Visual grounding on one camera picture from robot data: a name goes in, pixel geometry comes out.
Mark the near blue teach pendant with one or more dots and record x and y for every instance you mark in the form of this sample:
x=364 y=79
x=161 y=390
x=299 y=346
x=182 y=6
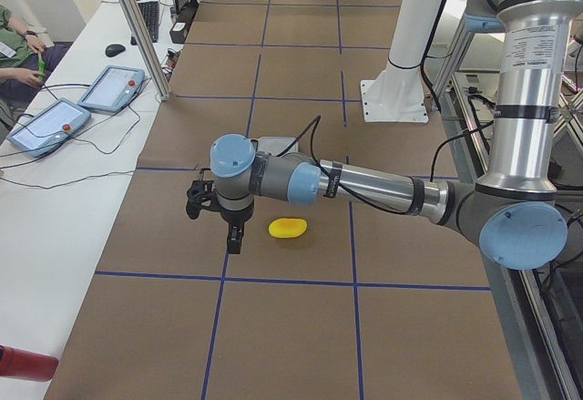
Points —
x=50 y=128

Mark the black keyboard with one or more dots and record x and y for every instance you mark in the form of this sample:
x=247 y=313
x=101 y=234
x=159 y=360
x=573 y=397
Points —
x=150 y=13

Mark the blue teach pendant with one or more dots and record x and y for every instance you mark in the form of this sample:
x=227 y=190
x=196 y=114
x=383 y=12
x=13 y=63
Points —
x=113 y=89
x=50 y=128

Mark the white side table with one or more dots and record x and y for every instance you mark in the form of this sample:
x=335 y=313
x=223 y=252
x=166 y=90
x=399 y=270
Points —
x=56 y=213

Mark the far blue teach pendant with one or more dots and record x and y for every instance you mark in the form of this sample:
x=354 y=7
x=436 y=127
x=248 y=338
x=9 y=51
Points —
x=113 y=89

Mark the black box on table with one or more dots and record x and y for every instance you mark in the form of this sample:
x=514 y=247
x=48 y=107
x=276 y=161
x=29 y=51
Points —
x=178 y=33

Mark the aluminium frame rail right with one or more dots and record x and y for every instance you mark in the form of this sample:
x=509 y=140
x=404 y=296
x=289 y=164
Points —
x=540 y=363

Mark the black computer mouse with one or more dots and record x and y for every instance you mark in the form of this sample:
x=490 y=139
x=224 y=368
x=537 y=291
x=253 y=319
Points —
x=113 y=50

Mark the aluminium frame post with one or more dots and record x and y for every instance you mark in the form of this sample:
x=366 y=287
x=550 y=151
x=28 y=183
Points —
x=139 y=30

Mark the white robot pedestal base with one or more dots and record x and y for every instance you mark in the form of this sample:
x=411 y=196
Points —
x=397 y=94

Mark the silver digital kitchen scale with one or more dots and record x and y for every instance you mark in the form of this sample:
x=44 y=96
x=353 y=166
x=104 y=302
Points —
x=277 y=145

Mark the red cylinder object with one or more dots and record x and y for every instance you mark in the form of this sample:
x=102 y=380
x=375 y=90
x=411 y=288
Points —
x=24 y=365

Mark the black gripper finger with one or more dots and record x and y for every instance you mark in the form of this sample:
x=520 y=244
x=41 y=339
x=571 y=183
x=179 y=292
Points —
x=234 y=239

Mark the seated person green shirt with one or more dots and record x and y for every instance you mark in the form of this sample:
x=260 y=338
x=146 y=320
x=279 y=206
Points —
x=26 y=62

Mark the yellow mango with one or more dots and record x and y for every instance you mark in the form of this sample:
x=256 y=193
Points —
x=287 y=228

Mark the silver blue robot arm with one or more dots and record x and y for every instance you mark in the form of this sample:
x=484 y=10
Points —
x=508 y=213

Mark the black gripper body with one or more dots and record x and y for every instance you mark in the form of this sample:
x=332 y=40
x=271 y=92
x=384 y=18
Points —
x=235 y=216

